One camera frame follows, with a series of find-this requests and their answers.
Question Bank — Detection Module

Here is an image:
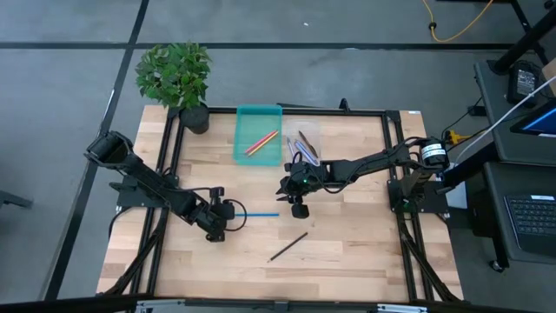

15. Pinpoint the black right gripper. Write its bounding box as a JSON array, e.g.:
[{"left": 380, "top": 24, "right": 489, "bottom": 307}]
[{"left": 275, "top": 161, "right": 328, "bottom": 220}]

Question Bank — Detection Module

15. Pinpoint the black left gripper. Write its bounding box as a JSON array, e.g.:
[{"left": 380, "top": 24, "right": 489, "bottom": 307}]
[{"left": 190, "top": 187, "right": 238, "bottom": 243}]

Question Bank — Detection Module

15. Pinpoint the translucent blue click pen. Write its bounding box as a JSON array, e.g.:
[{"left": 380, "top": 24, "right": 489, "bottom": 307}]
[{"left": 294, "top": 138, "right": 321, "bottom": 167}]

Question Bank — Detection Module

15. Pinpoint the light periwinkle pen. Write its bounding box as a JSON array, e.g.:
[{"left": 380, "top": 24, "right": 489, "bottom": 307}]
[{"left": 285, "top": 137, "right": 299, "bottom": 164}]

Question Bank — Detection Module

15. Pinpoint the black pencil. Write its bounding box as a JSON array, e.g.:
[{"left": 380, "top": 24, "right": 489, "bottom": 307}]
[{"left": 267, "top": 231, "right": 309, "bottom": 263}]

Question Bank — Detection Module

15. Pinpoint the yellow pencil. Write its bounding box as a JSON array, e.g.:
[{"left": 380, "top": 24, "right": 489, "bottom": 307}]
[{"left": 247, "top": 130, "right": 281, "bottom": 157}]

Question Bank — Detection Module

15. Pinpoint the dark brown pen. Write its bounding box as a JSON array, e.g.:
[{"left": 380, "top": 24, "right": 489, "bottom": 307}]
[{"left": 297, "top": 130, "right": 320, "bottom": 159}]

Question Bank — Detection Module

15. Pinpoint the pink pencil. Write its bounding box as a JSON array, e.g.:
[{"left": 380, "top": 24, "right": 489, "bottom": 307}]
[{"left": 244, "top": 129, "right": 279, "bottom": 156}]

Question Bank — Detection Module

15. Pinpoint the teal plastic bin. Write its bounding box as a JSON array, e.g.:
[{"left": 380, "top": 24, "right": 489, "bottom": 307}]
[{"left": 233, "top": 103, "right": 284, "bottom": 168}]

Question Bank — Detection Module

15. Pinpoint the clear plastic bin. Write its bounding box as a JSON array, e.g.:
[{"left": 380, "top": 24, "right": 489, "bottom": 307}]
[{"left": 282, "top": 118, "right": 323, "bottom": 173}]

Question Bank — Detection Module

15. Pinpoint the green potted plant black pot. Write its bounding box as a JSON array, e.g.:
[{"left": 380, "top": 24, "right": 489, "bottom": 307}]
[{"left": 134, "top": 41, "right": 214, "bottom": 135}]

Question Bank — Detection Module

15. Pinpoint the black support bar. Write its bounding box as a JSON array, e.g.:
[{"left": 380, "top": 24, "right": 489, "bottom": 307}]
[{"left": 436, "top": 141, "right": 499, "bottom": 195}]

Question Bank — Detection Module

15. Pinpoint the black crossbar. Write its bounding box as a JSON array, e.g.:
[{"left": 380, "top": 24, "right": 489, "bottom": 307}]
[{"left": 0, "top": 293, "right": 556, "bottom": 313}]

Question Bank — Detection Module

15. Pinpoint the dark grey desk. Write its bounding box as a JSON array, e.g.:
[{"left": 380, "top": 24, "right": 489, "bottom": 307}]
[
  {"left": 473, "top": 58, "right": 556, "bottom": 166},
  {"left": 482, "top": 161, "right": 556, "bottom": 267}
]

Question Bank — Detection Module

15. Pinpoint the dark furniture leg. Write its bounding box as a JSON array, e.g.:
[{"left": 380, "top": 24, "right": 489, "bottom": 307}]
[{"left": 0, "top": 190, "right": 35, "bottom": 210}]

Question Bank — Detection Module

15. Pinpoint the black laptop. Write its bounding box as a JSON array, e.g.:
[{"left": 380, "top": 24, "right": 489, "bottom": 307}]
[{"left": 503, "top": 193, "right": 556, "bottom": 258}]

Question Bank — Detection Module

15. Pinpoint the black power adapter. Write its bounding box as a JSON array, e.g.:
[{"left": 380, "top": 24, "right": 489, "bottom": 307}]
[{"left": 506, "top": 60, "right": 543, "bottom": 109}]

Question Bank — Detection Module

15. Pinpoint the monitor with blue screen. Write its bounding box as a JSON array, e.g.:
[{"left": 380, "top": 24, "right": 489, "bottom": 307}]
[{"left": 509, "top": 98, "right": 556, "bottom": 139}]

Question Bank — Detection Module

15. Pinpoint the thick black bar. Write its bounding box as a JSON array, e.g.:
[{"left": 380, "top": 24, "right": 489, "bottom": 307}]
[{"left": 490, "top": 6, "right": 556, "bottom": 75}]

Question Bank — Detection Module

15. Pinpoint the brown cardboard box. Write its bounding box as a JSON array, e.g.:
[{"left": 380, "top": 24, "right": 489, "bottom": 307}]
[{"left": 541, "top": 57, "right": 556, "bottom": 97}]

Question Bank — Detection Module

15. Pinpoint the thin black strut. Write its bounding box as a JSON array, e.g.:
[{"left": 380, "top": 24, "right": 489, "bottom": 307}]
[{"left": 510, "top": 0, "right": 549, "bottom": 66}]

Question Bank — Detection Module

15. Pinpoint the black left wrist camera cable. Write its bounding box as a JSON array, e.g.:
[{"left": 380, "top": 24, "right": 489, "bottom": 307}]
[{"left": 223, "top": 198, "right": 248, "bottom": 232}]

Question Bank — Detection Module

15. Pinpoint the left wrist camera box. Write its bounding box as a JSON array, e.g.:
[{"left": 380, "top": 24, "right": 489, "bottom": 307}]
[{"left": 190, "top": 197, "right": 218, "bottom": 230}]

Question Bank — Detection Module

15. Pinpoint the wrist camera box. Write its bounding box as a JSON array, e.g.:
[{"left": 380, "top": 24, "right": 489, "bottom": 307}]
[
  {"left": 190, "top": 197, "right": 218, "bottom": 230},
  {"left": 301, "top": 163, "right": 328, "bottom": 194}
]

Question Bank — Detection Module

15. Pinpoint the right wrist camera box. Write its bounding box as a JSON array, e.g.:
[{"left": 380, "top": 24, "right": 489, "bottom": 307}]
[{"left": 301, "top": 163, "right": 328, "bottom": 194}]

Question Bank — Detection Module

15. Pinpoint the black aluminium table frame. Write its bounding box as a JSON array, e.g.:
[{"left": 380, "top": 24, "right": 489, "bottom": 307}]
[{"left": 97, "top": 97, "right": 465, "bottom": 305}]

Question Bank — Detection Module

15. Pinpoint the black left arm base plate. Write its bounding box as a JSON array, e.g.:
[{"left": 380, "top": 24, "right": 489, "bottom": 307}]
[{"left": 108, "top": 178, "right": 177, "bottom": 209}]

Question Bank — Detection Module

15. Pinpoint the silver metal bracket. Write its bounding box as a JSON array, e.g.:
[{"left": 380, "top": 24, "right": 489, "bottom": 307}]
[
  {"left": 375, "top": 303, "right": 429, "bottom": 313},
  {"left": 133, "top": 298, "right": 187, "bottom": 313}
]

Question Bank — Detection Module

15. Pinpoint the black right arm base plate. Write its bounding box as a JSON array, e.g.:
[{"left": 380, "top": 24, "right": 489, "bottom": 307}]
[{"left": 387, "top": 177, "right": 450, "bottom": 215}]

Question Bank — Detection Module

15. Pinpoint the yellow power cable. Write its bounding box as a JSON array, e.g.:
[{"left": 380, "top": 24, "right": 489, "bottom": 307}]
[{"left": 420, "top": 0, "right": 495, "bottom": 44}]

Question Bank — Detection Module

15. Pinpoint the white cable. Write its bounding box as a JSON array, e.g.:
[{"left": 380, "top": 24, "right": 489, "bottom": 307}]
[{"left": 451, "top": 76, "right": 556, "bottom": 169}]

